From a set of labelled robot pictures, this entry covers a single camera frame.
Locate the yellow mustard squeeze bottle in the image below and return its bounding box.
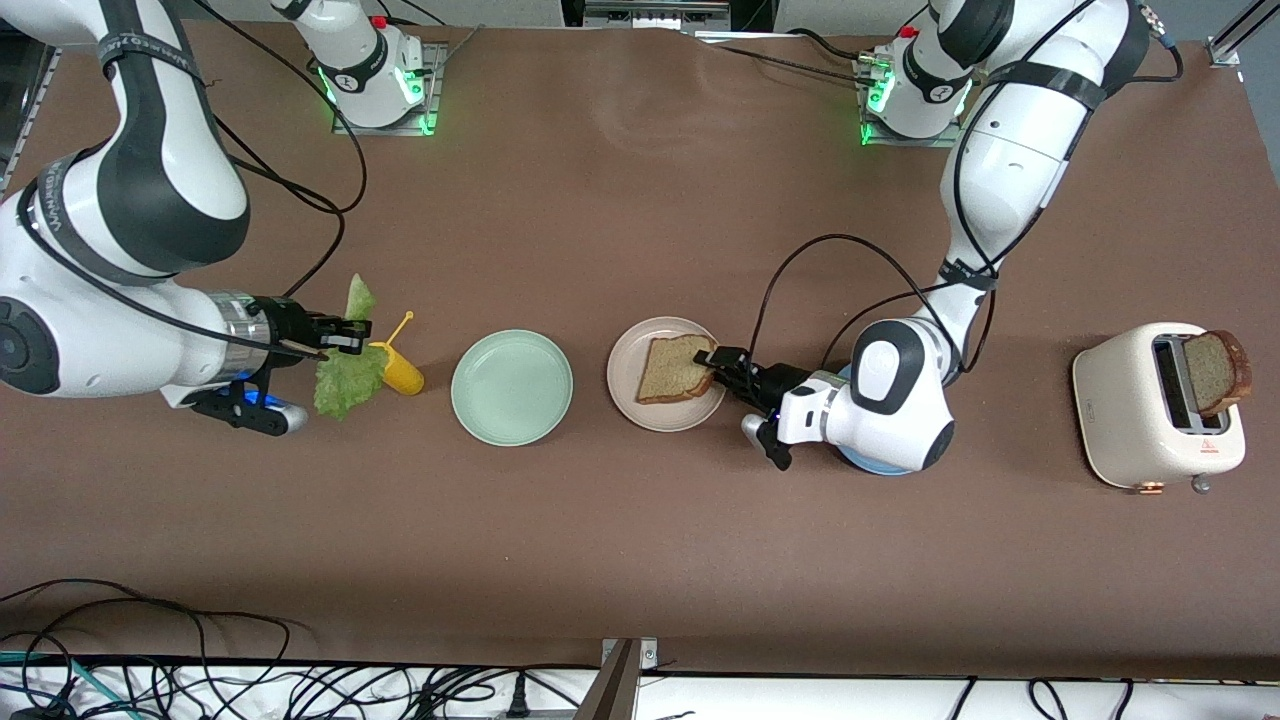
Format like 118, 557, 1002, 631
368, 311, 425, 396

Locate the aluminium frame with black box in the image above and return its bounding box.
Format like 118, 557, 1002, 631
560, 0, 776, 33

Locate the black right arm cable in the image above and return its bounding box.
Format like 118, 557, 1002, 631
20, 0, 369, 346

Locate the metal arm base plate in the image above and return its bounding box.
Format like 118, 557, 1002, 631
332, 42, 447, 136
858, 55, 967, 149

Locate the brown table cover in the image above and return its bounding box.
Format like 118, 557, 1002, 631
0, 18, 1280, 681

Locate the brown bread slice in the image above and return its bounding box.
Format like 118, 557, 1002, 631
637, 335, 719, 406
1183, 330, 1253, 418

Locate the beige plate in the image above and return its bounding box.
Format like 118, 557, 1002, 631
606, 316, 729, 433

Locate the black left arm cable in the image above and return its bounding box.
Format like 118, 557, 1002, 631
750, 0, 1186, 386

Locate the mint green plate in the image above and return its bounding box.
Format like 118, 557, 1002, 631
451, 330, 575, 447

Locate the white two-slot toaster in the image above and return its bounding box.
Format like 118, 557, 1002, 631
1072, 322, 1247, 496

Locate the black cable tangle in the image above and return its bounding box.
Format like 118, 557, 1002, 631
0, 578, 601, 720

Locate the teal cable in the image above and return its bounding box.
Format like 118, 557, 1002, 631
0, 650, 136, 720

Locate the blue plate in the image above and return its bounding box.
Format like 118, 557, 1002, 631
833, 360, 919, 477

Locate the aluminium frame strut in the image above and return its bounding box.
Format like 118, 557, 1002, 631
1205, 0, 1280, 69
0, 40, 63, 196

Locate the black corrugated base cable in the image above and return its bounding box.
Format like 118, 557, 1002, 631
690, 28, 886, 86

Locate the grey metal table bracket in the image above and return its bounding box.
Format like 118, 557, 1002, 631
588, 637, 661, 720

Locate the green lettuce leaf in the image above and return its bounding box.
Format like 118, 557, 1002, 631
314, 275, 388, 421

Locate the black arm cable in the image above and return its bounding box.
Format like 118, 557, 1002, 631
750, 0, 1186, 386
20, 0, 369, 346

